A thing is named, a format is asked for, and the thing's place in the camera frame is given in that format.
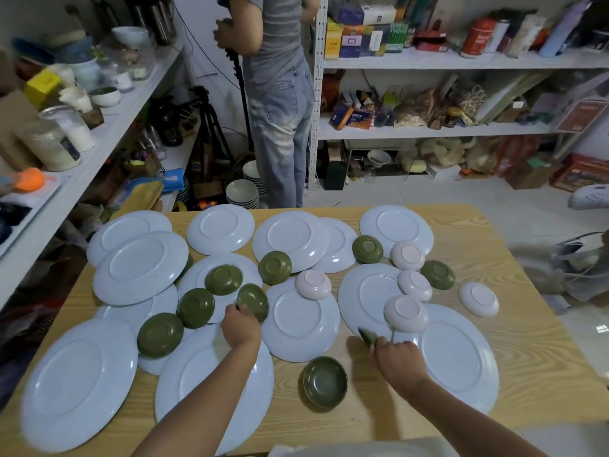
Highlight orange blue packet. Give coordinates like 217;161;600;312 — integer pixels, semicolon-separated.
331;103;377;131

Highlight white plastic cup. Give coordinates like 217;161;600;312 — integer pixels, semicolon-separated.
39;105;97;153

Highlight red canister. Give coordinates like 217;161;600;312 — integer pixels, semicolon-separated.
460;19;498;59

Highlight white tray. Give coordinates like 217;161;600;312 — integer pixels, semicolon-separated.
0;171;62;257

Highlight pink bowl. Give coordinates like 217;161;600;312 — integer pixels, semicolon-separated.
294;269;333;301
458;281;500;319
390;241;426;272
383;295;429;334
397;269;434;303

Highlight black box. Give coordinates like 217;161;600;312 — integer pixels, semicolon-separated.
324;159;348;191

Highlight spread of white plates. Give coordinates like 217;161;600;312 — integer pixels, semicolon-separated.
19;204;500;455

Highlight white carton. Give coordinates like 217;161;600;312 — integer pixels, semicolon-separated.
358;4;397;26

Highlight green box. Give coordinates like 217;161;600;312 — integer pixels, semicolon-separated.
384;22;410;54

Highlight white bowl with green inside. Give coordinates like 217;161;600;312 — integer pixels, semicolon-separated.
88;86;122;108

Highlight blue orange box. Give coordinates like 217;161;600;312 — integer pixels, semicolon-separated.
339;25;377;59

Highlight scatter of green bowls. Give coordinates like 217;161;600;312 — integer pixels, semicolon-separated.
137;235;456;414

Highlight person's right hand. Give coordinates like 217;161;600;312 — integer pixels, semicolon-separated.
369;339;429;391

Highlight lilac bottle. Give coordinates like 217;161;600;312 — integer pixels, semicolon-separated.
539;0;593;58

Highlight red patterned box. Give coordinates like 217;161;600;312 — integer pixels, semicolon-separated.
549;153;609;193

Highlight yellow carton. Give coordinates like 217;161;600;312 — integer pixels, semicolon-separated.
326;19;344;60

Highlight steel thermos flasks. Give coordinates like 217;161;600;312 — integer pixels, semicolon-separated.
131;0;178;46

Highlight yellow box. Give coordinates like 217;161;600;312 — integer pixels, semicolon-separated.
24;69;62;109

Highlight white metal shelf rack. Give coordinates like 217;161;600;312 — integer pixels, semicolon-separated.
307;0;609;191

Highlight black tripod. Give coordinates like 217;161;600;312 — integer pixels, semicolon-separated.
189;85;236;167

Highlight orange ball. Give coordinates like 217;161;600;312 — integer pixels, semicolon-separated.
13;167;46;193

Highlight person's right forearm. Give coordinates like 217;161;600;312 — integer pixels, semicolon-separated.
394;373;549;457

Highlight brown cardboard box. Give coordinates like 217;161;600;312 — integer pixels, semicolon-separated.
505;156;562;190

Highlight white lidded jar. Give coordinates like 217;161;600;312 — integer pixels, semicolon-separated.
14;120;82;173

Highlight white wall shelf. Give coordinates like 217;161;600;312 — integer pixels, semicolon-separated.
0;43;203;310

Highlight stack of white bowls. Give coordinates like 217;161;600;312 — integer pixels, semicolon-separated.
242;160;267;195

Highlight grey fabric chair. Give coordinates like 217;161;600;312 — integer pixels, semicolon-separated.
511;230;609;311

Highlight stack of grey bowls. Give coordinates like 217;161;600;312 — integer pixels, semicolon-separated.
225;179;260;210

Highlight yellow cloth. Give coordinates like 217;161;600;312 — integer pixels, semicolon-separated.
107;178;165;219

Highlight person's left hand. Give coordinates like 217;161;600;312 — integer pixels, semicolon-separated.
220;303;263;351

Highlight clear glass jar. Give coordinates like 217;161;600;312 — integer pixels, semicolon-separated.
102;33;157;93

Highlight brown framed sign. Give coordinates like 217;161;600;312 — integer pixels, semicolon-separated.
555;99;609;135

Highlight person's left forearm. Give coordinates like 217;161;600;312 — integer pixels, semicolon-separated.
131;340;262;457

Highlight green melamine bowl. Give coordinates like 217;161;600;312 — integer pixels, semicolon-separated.
358;327;388;351
236;283;270;324

